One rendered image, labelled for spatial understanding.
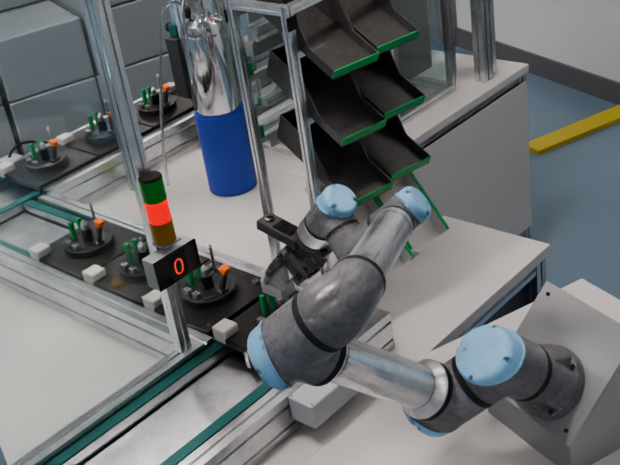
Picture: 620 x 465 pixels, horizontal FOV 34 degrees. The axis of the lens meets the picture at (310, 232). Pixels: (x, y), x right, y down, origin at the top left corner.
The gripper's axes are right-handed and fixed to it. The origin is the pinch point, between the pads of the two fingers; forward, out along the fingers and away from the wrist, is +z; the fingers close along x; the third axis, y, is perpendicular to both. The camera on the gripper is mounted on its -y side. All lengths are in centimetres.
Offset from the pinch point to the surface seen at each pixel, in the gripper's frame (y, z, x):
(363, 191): -1.7, -11.3, 26.7
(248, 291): -4.2, 21.0, 5.5
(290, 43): -33, -35, 19
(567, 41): -43, 146, 355
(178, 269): -12.3, -1.5, -19.3
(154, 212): -22.7, -12.0, -21.1
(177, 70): -90, 69, 74
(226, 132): -54, 49, 55
